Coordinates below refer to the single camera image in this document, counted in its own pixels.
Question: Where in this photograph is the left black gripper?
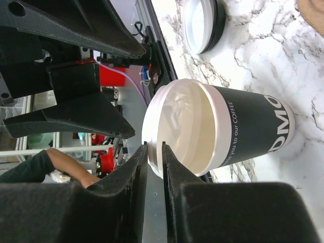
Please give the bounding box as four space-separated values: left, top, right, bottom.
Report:
1 1 146 139

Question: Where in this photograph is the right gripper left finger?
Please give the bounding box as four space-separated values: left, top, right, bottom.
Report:
1 144 148 242

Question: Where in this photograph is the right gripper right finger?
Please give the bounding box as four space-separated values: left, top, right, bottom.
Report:
161 144 320 242

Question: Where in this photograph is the black paper coffee cup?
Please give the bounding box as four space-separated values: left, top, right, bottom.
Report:
177 83 296 178

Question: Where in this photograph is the white plastic cup lid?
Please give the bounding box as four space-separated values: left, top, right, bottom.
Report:
141 79 217 178

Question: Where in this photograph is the person forearm dark sleeve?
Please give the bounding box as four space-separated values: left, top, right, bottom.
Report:
1 148 100 188

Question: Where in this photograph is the stack of white lids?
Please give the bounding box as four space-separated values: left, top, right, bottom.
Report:
182 0 226 55

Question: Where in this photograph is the brown pulp cup carrier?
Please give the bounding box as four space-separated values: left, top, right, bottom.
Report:
297 0 324 37

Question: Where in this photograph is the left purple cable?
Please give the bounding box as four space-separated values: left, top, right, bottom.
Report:
100 63 149 107

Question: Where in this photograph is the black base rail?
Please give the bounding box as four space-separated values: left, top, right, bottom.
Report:
96 0 179 92

